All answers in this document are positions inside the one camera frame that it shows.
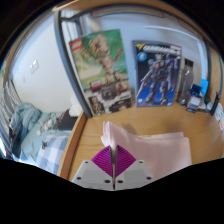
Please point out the white desk lamp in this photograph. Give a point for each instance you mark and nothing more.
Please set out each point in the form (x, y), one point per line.
(173, 32)

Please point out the pale pink towel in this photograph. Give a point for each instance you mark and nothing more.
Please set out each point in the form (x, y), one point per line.
(160, 150)

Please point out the blue robot model box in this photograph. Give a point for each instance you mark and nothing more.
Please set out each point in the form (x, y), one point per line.
(156, 75)

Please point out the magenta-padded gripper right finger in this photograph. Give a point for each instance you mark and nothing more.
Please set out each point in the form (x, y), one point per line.
(138, 173)

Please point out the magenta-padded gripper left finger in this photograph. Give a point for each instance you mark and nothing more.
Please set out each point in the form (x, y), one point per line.
(88, 173)

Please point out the small blue box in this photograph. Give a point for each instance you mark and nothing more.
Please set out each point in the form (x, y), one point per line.
(194, 98)

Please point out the white wall switch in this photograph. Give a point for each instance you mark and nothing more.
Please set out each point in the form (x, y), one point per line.
(34, 66)

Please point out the white mug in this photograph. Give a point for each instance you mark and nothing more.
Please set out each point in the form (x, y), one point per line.
(220, 113)

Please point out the green toy figure box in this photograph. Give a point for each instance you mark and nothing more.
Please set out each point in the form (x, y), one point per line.
(100, 70)

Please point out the bed with blue bedding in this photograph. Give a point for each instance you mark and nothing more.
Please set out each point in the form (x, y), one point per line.
(30, 126)

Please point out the clear dark-capped water bottle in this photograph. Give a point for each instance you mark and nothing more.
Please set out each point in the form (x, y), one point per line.
(185, 83)

